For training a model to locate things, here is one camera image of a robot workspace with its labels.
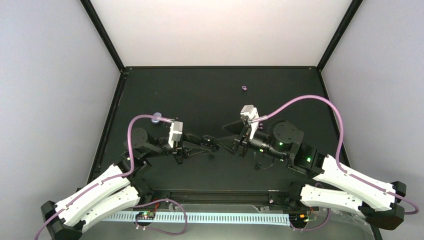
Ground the black earbud charging case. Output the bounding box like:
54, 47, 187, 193
200, 135, 220, 152

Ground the lavender earbud charging case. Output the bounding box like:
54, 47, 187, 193
151, 112, 162, 125

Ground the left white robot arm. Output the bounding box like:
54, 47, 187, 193
41, 127, 219, 240

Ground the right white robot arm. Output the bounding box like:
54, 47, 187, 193
218, 119, 406, 230

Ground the small circuit board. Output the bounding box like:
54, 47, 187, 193
135, 211, 156, 222

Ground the clear plastic bag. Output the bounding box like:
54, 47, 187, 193
307, 208, 374, 238

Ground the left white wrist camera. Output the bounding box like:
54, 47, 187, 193
168, 121, 183, 148

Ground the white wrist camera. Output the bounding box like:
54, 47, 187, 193
240, 104, 259, 128
168, 121, 183, 148

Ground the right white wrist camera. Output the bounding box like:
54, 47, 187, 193
240, 104, 259, 128

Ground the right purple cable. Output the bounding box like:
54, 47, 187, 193
258, 95, 420, 216

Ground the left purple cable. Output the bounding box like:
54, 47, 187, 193
33, 114, 175, 240

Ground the purple cable loop front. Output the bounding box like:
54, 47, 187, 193
134, 198, 189, 236

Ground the black front rail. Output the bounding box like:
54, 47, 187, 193
152, 189, 291, 205

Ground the white slotted cable duct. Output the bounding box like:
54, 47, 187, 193
104, 211, 290, 226

